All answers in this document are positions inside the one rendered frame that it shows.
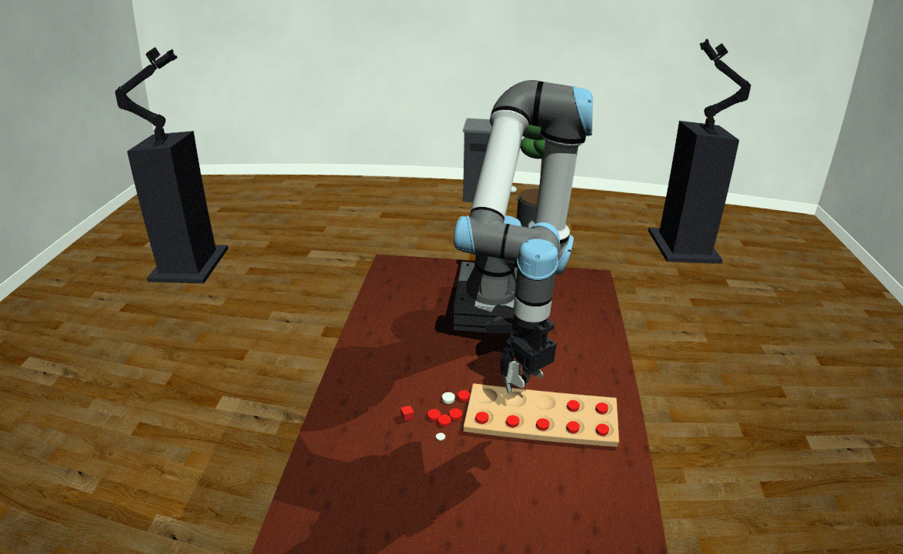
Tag tan tray with round pockets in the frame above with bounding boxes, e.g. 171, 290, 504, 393
463, 384, 619, 447

